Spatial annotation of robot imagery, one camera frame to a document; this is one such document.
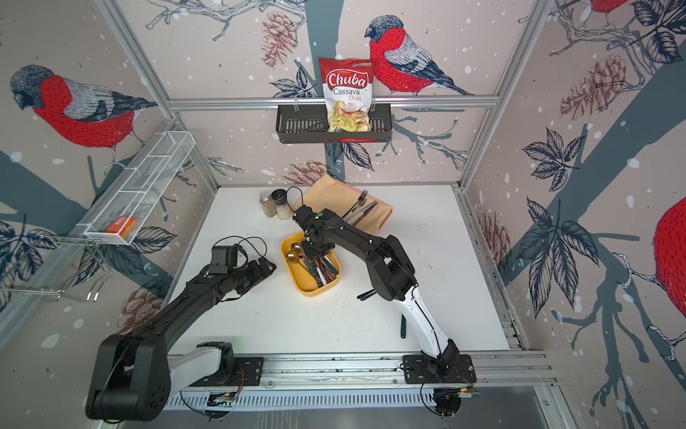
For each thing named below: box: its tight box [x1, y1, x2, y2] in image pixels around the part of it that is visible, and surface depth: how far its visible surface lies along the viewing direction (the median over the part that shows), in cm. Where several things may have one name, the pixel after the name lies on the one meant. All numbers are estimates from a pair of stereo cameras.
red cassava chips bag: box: [317, 57, 376, 133], surface depth 85 cm
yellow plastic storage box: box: [280, 231, 343, 297], surface depth 93 cm
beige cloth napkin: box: [299, 173, 394, 232], surface depth 120 cm
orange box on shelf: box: [106, 216, 137, 240], surface depth 67 cm
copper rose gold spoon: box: [291, 242, 313, 266], surface depth 100 cm
